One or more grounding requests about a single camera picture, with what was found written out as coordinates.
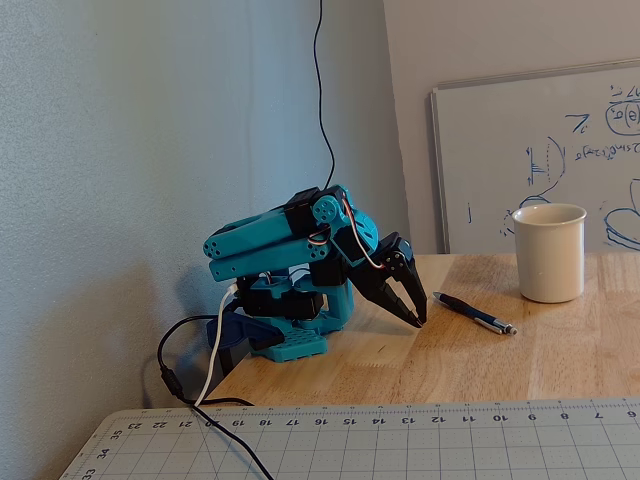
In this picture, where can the teal robot base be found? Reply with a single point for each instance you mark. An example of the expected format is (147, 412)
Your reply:
(300, 345)

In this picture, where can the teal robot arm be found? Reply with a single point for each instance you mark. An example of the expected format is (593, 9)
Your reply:
(250, 245)

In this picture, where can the cream ceramic mug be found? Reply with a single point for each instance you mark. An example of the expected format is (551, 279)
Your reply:
(550, 255)

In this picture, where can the whiteboard with blue drawings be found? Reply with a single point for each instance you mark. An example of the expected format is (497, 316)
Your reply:
(490, 150)

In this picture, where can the grey gridded cutting mat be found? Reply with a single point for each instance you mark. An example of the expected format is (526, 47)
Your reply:
(400, 445)

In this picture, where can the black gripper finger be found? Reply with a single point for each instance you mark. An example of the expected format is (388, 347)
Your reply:
(387, 297)
(410, 272)

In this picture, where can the dark blue ballpoint pen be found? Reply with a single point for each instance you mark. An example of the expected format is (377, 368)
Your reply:
(470, 311)

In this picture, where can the blue table clamp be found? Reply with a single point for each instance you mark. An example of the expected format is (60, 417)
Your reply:
(235, 330)

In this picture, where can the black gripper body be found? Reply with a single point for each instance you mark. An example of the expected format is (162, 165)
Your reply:
(389, 278)

